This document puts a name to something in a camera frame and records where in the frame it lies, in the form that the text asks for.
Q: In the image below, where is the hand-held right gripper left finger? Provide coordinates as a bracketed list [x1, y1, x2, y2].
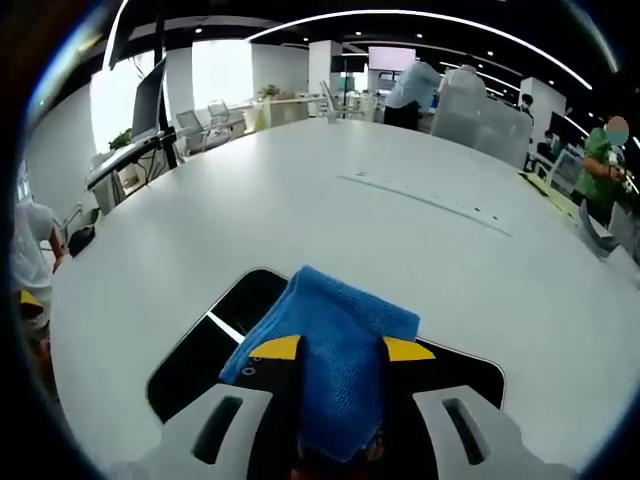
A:
[107, 334, 306, 480]

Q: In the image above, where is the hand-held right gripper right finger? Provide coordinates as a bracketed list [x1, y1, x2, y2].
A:
[382, 335, 576, 480]

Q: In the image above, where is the black tablet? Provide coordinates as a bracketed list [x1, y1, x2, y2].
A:
[146, 268, 506, 427]

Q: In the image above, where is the blue cleaning cloth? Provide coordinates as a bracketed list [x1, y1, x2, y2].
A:
[218, 264, 422, 464]

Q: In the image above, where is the person's white shirt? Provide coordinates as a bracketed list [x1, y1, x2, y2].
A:
[9, 199, 57, 302]

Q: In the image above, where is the small black object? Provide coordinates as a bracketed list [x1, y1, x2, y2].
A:
[67, 224, 97, 258]

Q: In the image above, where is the black monitor screen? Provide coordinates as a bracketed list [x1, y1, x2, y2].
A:
[130, 58, 169, 140]

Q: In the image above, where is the grey office chair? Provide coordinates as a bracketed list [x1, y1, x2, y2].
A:
[207, 98, 247, 142]
[174, 108, 214, 154]

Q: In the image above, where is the grey curved object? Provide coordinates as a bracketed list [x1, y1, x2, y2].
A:
[578, 202, 622, 259]

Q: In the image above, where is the yellow paper sheet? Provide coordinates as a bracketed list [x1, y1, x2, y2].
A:
[517, 169, 582, 219]

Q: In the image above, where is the white mesh office chair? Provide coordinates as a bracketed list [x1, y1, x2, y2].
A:
[547, 149, 584, 194]

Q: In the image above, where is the grey partition panel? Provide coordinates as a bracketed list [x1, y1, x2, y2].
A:
[430, 74, 533, 169]

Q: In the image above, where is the curved ceiling light strip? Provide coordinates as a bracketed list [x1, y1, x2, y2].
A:
[247, 8, 594, 92]

